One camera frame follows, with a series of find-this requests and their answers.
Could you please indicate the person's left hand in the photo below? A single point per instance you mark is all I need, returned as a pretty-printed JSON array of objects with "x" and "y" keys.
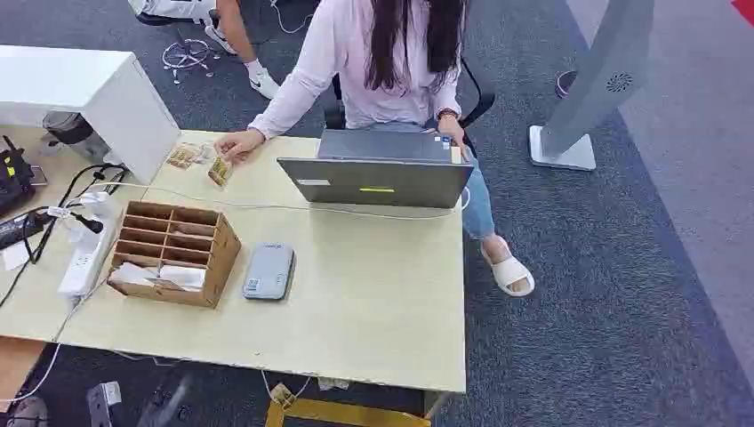
[{"x": 452, "y": 128}]

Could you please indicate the person's right hand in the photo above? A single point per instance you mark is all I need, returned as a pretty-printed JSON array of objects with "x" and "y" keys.
[{"x": 240, "y": 143}]

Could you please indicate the printed card with yellow picture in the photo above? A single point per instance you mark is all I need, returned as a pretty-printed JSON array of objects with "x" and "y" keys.
[{"x": 219, "y": 172}]

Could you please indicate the dark wristband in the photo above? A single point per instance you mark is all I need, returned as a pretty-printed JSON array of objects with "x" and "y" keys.
[{"x": 447, "y": 112}]

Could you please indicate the printed card on desk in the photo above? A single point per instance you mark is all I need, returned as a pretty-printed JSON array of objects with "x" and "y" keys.
[{"x": 184, "y": 157}]

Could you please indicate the grey laptop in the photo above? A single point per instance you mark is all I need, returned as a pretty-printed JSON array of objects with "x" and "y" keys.
[{"x": 377, "y": 182}]

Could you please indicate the metal star chair base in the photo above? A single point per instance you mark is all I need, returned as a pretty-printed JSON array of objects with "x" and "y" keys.
[{"x": 185, "y": 56}]

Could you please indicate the person in background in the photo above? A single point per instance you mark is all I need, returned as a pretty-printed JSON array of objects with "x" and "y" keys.
[{"x": 232, "y": 29}]

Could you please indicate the person seated at desk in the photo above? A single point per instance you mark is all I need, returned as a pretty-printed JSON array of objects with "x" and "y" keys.
[{"x": 330, "y": 70}]

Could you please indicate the wooden box with slots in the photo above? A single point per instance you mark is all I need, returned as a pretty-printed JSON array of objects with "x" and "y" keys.
[{"x": 219, "y": 259}]

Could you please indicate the dark round object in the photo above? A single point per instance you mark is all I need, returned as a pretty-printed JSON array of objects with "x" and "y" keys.
[{"x": 562, "y": 85}]

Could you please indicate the white cabinet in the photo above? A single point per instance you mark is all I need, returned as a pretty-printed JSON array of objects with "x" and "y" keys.
[{"x": 118, "y": 100}]

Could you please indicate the white paper sheet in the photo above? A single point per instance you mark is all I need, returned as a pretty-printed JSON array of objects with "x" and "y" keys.
[
  {"x": 132, "y": 274},
  {"x": 184, "y": 277}
]

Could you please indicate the grey kiosk stand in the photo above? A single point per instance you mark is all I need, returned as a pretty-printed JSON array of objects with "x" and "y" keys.
[{"x": 595, "y": 76}]

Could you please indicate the white sandal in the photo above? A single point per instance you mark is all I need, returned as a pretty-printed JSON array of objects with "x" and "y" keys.
[{"x": 511, "y": 272}]

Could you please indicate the dark waste bin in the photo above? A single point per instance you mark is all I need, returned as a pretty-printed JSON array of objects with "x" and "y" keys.
[{"x": 70, "y": 129}]

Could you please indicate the black plug adapter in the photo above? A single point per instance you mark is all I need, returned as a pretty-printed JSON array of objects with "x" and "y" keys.
[{"x": 88, "y": 223}]

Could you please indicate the white power strip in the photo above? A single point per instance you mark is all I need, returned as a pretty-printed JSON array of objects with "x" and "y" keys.
[{"x": 85, "y": 265}]

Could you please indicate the black device with yellow marks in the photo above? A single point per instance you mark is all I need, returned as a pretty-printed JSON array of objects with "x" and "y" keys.
[{"x": 12, "y": 177}]

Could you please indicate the black power brick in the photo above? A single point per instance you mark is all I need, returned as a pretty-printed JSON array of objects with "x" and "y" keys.
[{"x": 20, "y": 228}]

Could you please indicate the white paper tag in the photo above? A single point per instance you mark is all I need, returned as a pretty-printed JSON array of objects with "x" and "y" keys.
[{"x": 15, "y": 256}]

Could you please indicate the brown wooden board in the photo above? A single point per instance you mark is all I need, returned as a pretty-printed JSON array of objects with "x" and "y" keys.
[{"x": 15, "y": 365}]

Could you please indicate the red mat corner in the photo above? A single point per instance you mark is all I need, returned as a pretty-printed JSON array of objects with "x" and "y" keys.
[{"x": 746, "y": 9}]

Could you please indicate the yellow metal frame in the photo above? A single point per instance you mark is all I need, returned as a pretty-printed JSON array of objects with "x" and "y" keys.
[{"x": 347, "y": 412}]

